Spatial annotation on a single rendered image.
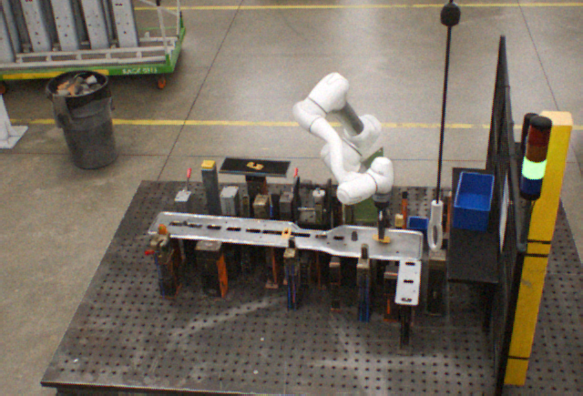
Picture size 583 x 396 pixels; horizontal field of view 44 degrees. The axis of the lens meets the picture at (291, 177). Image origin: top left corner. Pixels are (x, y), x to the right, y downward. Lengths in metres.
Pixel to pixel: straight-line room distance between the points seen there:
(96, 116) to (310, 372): 3.31
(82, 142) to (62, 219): 0.72
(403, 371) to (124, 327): 1.36
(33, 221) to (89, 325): 2.18
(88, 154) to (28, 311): 1.65
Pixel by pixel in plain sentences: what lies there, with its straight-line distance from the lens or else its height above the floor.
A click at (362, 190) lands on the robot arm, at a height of 1.40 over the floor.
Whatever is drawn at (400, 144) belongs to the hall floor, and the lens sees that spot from 6.17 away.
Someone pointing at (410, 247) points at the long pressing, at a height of 1.00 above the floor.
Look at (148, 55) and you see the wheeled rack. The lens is 7.40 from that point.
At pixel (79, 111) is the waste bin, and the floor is 0.58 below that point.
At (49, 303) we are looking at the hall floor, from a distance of 5.06.
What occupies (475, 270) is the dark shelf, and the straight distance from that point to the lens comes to 3.39.
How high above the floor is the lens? 3.26
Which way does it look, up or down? 34 degrees down
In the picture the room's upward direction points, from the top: 4 degrees counter-clockwise
